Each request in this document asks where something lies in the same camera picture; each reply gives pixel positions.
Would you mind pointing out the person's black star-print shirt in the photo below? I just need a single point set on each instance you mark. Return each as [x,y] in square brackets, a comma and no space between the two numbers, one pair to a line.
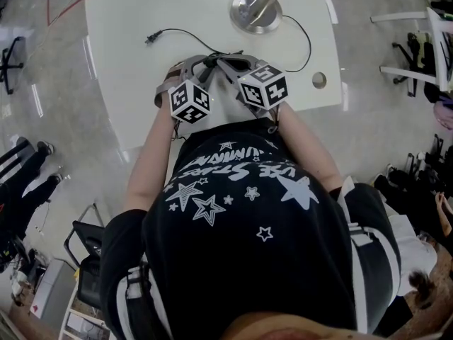
[247,260]

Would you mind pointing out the white shelf frame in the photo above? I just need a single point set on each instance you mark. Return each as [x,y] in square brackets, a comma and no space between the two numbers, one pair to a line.
[70,317]

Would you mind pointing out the person's left forearm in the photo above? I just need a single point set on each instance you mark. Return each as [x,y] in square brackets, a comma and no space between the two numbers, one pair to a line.
[152,161]

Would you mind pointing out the purple bag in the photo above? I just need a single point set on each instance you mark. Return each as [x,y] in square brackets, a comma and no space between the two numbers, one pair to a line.
[445,113]

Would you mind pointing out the silver metal stand base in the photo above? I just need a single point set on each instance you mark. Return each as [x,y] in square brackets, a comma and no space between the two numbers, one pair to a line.
[255,12]

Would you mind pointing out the black mesh chair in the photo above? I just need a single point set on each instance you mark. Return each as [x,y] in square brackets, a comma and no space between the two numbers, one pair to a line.
[90,278]

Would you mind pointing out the white desk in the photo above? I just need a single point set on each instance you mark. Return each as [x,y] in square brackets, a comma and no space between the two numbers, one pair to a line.
[437,48]

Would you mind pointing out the black swivel office chair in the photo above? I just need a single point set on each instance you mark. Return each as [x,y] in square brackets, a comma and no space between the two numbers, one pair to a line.
[421,59]

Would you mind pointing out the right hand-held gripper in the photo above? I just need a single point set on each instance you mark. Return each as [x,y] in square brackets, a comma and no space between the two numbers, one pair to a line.
[263,87]

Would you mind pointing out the person's face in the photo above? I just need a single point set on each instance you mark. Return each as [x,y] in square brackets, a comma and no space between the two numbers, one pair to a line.
[293,331]

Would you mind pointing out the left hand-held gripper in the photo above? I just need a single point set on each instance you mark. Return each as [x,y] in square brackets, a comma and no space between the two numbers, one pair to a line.
[191,101]

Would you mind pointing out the person's left hand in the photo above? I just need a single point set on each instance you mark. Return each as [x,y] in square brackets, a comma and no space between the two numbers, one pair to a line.
[175,72]

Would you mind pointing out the person's white fabric garment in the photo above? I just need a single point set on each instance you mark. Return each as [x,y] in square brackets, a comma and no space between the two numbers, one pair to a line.
[410,253]

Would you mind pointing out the person's right forearm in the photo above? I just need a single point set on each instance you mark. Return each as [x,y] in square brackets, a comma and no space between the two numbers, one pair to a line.
[308,144]

